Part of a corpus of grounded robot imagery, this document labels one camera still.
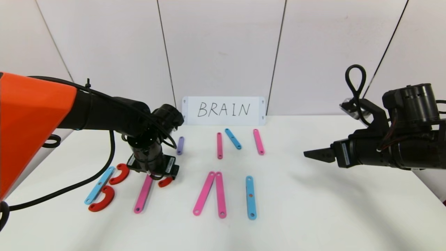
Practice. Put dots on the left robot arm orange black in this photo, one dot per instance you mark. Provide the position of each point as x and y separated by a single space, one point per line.
31 115

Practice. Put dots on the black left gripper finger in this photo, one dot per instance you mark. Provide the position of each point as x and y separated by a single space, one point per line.
153 176
174 172

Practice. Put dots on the white BRAIN sign board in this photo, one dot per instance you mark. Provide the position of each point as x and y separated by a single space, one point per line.
258 111

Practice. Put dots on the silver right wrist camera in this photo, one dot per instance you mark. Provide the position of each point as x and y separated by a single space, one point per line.
352 108

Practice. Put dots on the short purple bar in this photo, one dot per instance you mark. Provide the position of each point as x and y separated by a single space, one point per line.
180 145

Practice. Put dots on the large red C piece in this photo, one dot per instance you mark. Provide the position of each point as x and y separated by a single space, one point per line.
106 202
122 174

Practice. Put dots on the long blue bar orange underside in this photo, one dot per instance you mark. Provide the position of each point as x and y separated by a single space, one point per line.
251 202

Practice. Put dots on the long pink bar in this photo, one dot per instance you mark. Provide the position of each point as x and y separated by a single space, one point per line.
143 195
220 195
204 193

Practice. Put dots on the short blue bar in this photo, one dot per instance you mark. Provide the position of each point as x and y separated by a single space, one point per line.
233 138

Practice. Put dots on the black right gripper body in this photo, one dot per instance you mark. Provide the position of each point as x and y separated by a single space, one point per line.
343 153

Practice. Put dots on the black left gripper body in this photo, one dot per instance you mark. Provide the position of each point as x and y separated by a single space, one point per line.
169 165

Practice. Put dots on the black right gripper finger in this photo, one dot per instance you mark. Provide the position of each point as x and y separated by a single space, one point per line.
324 157
328 149

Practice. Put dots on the small red C piece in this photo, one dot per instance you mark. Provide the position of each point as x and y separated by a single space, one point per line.
166 182

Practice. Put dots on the short pink bar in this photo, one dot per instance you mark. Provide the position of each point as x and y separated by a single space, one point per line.
259 142
220 146

